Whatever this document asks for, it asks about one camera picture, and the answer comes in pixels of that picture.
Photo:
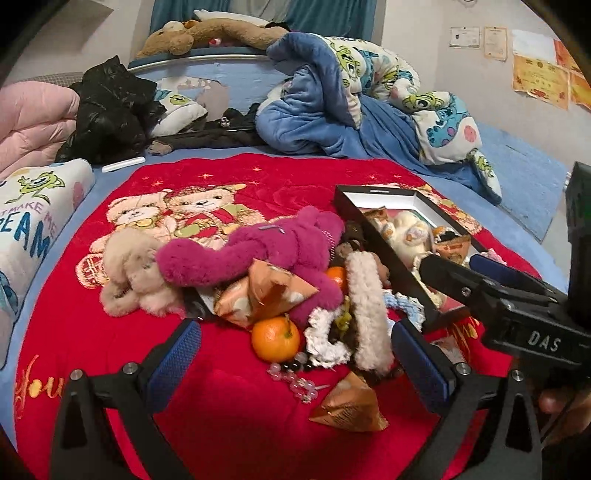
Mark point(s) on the white plush toy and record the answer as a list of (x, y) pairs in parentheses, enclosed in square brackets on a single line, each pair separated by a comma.
[(408, 235)]

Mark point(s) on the blue and white scrunchie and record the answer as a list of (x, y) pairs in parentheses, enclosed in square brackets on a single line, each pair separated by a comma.
[(404, 304)]

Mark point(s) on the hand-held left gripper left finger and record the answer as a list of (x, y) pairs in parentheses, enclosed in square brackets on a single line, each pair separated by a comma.
[(175, 364)]

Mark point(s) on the white wall paper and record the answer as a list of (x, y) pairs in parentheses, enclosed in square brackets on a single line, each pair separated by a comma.
[(531, 44)]

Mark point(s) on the white wall certificate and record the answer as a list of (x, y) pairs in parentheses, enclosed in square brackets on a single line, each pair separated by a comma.
[(465, 37)]

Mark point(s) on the mandarin orange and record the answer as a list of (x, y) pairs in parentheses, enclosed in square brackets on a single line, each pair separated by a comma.
[(337, 278), (275, 340)]

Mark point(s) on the small brown plush toy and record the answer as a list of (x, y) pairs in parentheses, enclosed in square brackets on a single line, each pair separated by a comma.
[(364, 265)]

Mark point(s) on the person's right hand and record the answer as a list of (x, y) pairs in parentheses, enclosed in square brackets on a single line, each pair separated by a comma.
[(556, 401)]

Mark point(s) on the orange triangular snack packet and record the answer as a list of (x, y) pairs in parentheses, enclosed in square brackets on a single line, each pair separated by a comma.
[(351, 406), (268, 288), (375, 217), (455, 249)]

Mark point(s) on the black flat case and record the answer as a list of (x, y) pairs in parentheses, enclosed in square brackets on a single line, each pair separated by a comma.
[(201, 304)]

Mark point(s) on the white knitted scrunchie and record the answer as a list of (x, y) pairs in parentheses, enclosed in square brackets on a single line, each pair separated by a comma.
[(323, 341)]

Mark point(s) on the blue monster print quilt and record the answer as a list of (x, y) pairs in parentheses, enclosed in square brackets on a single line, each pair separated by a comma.
[(318, 106)]

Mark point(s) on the beige plush rabbit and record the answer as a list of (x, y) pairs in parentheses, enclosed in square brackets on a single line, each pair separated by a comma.
[(131, 272)]

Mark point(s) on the large yellow wall certificate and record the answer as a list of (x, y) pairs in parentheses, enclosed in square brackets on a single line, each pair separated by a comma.
[(540, 81)]

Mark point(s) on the teal curtain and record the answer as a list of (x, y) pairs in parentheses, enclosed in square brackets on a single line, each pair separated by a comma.
[(323, 14)]

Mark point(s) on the white stick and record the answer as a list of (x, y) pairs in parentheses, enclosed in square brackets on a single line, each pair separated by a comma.
[(122, 165)]

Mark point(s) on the pink quilt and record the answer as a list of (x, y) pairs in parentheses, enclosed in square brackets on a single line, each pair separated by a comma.
[(32, 120)]

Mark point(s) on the orange wall certificate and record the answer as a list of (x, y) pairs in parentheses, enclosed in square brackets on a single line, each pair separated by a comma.
[(567, 57)]

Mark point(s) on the white soft toy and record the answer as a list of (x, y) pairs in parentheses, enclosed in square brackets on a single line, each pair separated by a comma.
[(226, 16)]

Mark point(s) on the large monster print pillow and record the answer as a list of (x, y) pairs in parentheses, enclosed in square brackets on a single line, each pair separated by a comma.
[(32, 221)]

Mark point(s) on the dark garment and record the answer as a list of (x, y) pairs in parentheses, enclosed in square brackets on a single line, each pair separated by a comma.
[(212, 136)]

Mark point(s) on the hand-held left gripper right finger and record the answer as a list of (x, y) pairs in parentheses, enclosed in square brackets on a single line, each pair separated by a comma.
[(420, 369)]

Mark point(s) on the black shallow box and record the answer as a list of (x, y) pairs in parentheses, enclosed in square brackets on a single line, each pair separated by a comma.
[(369, 217)]

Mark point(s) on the cream fluffy hair band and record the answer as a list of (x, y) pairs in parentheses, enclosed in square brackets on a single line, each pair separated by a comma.
[(367, 304)]

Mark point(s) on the magenta plush toy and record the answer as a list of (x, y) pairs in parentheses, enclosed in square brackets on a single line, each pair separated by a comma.
[(258, 254)]

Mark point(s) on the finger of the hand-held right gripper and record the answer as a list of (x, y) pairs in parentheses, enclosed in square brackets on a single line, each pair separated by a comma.
[(455, 281), (503, 277)]

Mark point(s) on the small monster print pillow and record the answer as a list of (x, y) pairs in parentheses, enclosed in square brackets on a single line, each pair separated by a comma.
[(178, 108)]

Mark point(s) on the blue headboard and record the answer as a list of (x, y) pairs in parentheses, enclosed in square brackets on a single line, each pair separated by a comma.
[(240, 78)]

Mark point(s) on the red bear print blanket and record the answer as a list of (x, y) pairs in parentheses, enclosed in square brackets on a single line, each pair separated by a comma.
[(231, 415)]

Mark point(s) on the black puffer jacket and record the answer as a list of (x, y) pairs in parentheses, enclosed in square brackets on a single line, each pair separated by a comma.
[(111, 110)]

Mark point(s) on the cream wall certificate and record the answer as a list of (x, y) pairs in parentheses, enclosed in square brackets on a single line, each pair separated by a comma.
[(495, 43)]

